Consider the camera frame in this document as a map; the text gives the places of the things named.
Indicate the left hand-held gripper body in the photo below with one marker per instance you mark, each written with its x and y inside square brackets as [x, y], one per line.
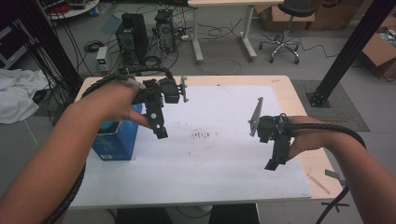
[169, 90]

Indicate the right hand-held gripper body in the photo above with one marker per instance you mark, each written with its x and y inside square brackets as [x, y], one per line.
[274, 129]

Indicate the blue carton box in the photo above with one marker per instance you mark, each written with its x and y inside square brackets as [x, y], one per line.
[121, 143]

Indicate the person's right hand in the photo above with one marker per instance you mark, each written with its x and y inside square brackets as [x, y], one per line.
[311, 137]

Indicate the person's left hand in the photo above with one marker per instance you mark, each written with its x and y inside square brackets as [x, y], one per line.
[115, 102]

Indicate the thin pale stick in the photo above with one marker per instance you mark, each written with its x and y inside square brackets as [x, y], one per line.
[318, 184]

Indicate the small black computer tower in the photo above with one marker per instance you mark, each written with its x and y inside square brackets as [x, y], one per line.
[165, 29]

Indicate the large black computer tower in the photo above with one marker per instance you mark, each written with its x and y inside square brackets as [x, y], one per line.
[134, 37]

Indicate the white-legged desk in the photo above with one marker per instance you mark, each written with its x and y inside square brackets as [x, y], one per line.
[196, 31]

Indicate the white table mat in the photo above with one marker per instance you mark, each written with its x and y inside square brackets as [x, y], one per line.
[202, 174]

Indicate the grey floor mat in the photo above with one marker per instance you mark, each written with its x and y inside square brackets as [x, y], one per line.
[342, 115]

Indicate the white power supply unit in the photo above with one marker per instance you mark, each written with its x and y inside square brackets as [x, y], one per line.
[101, 59]

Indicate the person's right leg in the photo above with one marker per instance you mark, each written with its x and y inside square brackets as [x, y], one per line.
[233, 214]

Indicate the person's leg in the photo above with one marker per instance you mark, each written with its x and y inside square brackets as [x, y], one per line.
[233, 214]
[143, 216]

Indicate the person's left leg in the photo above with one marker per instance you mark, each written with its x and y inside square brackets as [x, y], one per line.
[143, 216]

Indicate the low cardboard box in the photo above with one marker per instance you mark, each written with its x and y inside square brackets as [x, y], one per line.
[277, 18]

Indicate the round white table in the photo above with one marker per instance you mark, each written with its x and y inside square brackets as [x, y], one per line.
[77, 12]

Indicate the black swivel stool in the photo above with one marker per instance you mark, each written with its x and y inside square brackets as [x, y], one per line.
[297, 9]

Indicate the tall cardboard box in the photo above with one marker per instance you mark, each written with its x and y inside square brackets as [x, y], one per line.
[336, 15]

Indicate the open cardboard box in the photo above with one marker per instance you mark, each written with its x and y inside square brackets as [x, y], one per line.
[378, 49]

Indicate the white cloth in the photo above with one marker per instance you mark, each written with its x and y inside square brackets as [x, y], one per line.
[18, 93]

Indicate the grey metal bracket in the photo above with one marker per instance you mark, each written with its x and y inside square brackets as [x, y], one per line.
[333, 174]

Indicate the black metal post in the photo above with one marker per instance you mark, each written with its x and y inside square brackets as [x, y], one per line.
[351, 46]

